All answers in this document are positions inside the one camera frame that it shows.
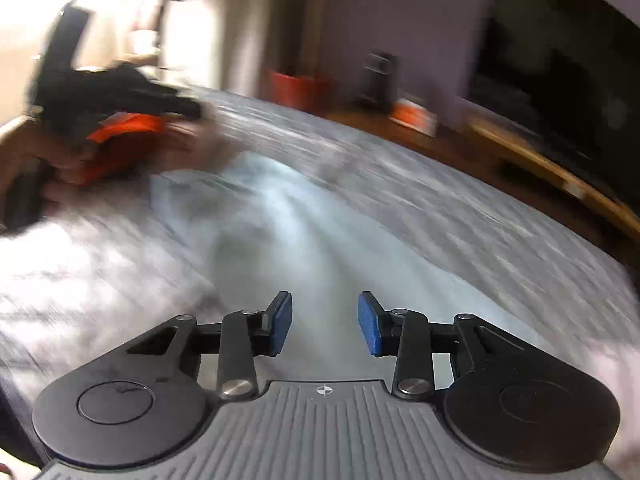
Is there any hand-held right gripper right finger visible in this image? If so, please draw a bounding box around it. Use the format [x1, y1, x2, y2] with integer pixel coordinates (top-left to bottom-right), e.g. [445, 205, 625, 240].
[357, 290, 525, 401]

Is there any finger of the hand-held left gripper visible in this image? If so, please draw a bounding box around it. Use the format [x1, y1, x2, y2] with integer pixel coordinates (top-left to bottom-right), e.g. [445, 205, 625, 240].
[149, 84, 204, 122]

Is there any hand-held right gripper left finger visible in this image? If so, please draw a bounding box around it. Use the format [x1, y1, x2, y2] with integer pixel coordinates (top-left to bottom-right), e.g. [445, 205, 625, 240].
[125, 290, 293, 403]

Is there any light blue printed navy-sleeved shirt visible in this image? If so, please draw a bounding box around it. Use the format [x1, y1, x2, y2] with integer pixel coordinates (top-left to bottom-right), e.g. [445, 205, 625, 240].
[149, 152, 453, 378]

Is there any person's left hand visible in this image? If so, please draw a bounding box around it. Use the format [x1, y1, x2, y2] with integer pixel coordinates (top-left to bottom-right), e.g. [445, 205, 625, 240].
[0, 114, 93, 211]

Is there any navy orange zip jacket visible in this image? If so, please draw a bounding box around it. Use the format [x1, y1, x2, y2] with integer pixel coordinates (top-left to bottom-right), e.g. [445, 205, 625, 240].
[80, 111, 170, 185]

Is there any pale curtain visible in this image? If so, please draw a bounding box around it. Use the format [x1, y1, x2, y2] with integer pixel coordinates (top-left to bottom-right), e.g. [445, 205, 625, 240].
[214, 0, 282, 97]

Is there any red plant pot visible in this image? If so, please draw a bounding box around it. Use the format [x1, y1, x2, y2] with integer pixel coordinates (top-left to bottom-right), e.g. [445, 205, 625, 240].
[264, 68, 334, 112]

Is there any green potted tree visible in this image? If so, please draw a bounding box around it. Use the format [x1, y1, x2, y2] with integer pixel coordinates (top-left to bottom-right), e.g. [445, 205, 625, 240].
[279, 0, 372, 77]

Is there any grey quilted bedspread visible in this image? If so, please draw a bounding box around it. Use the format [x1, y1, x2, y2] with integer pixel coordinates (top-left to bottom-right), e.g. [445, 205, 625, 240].
[0, 85, 640, 461]

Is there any black cylindrical appliance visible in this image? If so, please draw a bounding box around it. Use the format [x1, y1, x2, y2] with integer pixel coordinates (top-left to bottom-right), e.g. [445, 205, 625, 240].
[356, 51, 397, 109]

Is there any orange tissue pack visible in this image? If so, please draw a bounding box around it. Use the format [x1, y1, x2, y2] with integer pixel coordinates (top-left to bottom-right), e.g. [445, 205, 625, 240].
[389, 99, 442, 138]

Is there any wooden television stand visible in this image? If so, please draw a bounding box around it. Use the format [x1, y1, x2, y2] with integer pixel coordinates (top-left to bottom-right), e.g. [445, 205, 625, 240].
[464, 114, 640, 262]

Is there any black flat television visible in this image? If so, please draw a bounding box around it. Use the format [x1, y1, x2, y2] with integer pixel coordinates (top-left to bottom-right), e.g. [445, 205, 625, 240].
[464, 0, 640, 197]

